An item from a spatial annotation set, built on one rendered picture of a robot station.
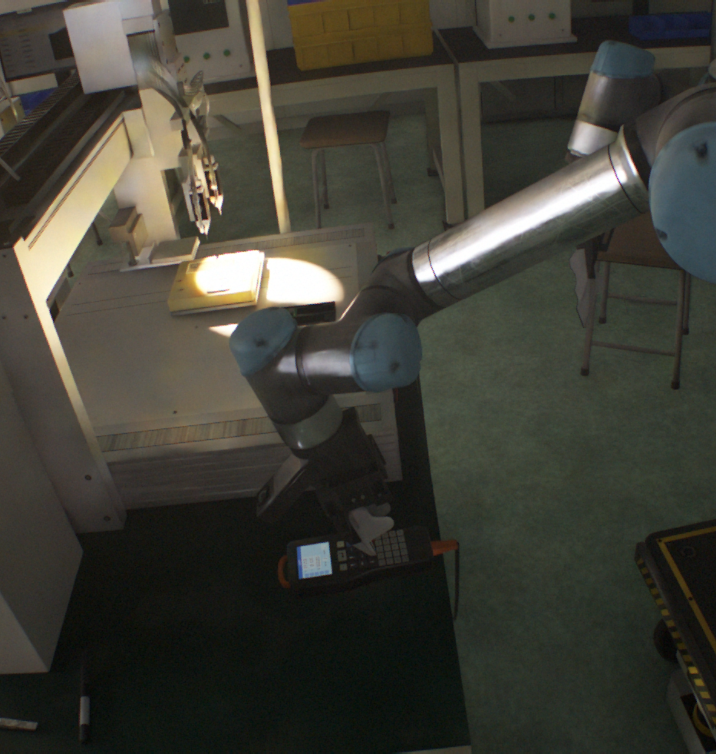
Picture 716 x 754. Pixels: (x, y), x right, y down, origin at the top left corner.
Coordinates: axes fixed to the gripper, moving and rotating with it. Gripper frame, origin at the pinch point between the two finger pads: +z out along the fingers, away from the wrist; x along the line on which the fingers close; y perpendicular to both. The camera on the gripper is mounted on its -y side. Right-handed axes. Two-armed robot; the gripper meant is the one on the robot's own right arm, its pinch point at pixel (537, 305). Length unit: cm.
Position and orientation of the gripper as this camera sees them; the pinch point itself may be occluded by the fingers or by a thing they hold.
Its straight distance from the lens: 112.4
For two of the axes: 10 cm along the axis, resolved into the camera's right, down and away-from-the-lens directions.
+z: -2.5, 8.9, 3.8
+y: 7.4, -0.8, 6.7
